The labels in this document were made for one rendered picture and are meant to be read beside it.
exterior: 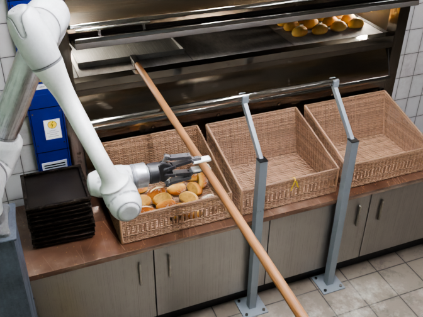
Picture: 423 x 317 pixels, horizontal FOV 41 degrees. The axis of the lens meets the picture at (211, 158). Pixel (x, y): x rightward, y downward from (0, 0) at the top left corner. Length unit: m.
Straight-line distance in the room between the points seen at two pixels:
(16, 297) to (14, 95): 0.78
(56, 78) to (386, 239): 2.25
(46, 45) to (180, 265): 1.40
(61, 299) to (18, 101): 1.04
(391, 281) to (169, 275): 1.33
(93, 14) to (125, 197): 1.07
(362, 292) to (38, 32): 2.30
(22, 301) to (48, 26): 1.08
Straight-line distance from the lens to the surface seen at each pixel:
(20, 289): 2.30
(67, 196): 2.61
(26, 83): 2.02
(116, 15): 2.63
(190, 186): 2.89
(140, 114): 2.44
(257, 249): 1.71
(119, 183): 1.81
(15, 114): 2.09
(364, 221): 3.22
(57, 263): 2.61
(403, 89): 3.66
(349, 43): 3.26
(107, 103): 2.81
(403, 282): 3.46
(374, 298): 3.33
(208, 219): 2.73
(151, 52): 3.00
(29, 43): 1.76
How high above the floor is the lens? 2.34
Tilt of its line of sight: 33 degrees down
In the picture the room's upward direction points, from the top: 1 degrees clockwise
